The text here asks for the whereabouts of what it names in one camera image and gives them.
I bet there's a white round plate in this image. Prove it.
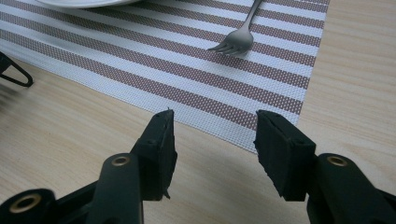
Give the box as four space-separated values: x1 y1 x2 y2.
35 0 142 9

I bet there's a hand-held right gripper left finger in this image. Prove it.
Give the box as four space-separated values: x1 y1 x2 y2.
86 108 178 224

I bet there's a silver fork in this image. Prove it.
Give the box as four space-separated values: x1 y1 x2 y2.
206 0 264 57

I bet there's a black wire cutlery caddy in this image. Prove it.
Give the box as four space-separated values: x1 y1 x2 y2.
0 50 35 89

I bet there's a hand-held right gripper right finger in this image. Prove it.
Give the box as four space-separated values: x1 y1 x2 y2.
253 109 396 224

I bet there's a striped woven placemat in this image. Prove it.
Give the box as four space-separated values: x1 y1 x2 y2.
0 0 332 154

